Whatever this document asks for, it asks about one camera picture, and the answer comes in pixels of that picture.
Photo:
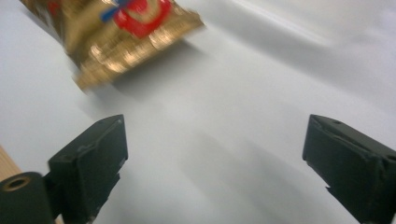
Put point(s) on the gold snack packet red label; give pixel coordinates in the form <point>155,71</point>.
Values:
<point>124,40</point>

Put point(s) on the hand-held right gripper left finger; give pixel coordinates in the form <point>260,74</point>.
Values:
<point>88,165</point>

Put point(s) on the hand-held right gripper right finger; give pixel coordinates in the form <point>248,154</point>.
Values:
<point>355,165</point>

